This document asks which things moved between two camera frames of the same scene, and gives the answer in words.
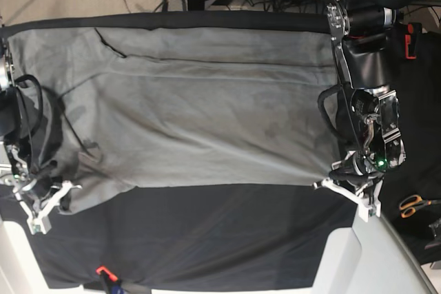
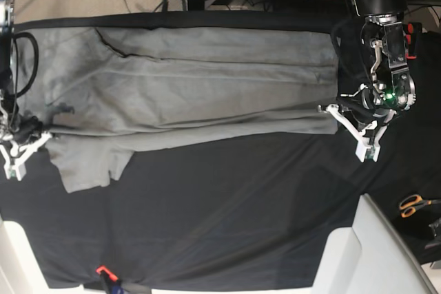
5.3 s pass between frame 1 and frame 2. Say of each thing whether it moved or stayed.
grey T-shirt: moved
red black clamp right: stayed
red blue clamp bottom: stayed
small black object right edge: stayed
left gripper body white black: moved
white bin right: stayed
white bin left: stayed
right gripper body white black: moved
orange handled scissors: stayed
